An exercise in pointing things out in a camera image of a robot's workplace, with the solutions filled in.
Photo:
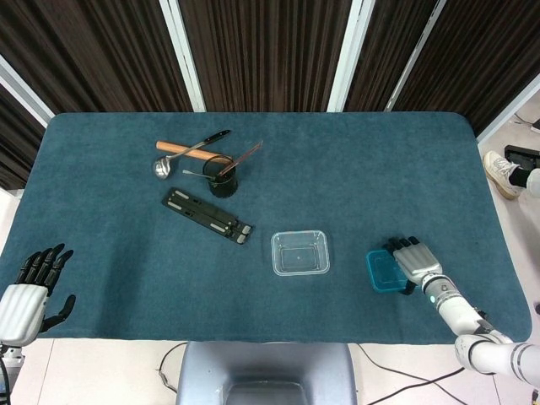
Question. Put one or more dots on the black flat folding stand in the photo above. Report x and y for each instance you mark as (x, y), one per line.
(198, 213)

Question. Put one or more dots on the metal spoon in cup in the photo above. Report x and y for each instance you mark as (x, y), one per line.
(194, 173)

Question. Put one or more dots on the wooden rolling pin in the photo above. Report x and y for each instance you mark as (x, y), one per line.
(169, 146)

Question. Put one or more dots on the dark brown folding screen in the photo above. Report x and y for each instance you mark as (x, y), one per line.
(261, 50)

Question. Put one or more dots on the reddish brown chopstick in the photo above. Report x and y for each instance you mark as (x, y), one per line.
(249, 152)
(250, 155)

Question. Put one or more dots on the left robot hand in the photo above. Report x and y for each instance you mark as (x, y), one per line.
(21, 308)

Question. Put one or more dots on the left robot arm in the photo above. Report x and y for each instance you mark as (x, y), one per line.
(8, 363)

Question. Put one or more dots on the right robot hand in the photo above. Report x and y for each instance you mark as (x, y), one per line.
(417, 259)

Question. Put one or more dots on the blue plastic lid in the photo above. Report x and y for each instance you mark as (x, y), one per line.
(381, 272)

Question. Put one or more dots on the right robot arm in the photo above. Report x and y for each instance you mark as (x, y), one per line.
(455, 312)

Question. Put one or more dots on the clear plastic container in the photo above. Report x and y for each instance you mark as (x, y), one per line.
(299, 255)

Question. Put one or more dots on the teal tablecloth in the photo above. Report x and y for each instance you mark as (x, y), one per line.
(126, 253)

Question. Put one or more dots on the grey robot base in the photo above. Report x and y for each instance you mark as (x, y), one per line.
(266, 363)

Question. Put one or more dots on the white sneaker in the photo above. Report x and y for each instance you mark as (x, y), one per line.
(500, 169)

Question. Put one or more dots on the black mesh pen holder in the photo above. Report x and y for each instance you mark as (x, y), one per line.
(223, 187)

